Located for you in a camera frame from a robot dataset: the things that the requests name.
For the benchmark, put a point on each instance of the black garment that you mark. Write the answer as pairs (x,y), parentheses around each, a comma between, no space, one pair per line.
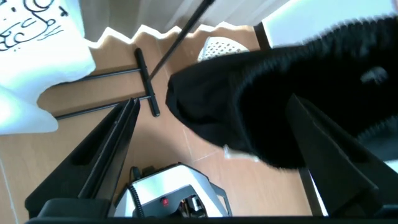
(248,99)

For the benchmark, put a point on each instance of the white laundry basket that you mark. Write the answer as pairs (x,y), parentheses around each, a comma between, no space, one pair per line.
(224,46)

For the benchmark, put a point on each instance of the black clothes rack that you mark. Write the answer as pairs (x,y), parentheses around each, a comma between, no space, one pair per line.
(147,81)

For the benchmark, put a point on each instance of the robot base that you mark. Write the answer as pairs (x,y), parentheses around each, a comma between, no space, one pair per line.
(168,186)

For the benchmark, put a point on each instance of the white garment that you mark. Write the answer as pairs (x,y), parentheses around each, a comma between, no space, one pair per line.
(40,62)

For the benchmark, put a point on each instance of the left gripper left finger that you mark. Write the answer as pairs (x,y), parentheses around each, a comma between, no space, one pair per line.
(90,177)

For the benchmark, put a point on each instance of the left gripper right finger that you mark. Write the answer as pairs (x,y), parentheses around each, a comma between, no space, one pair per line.
(342,180)

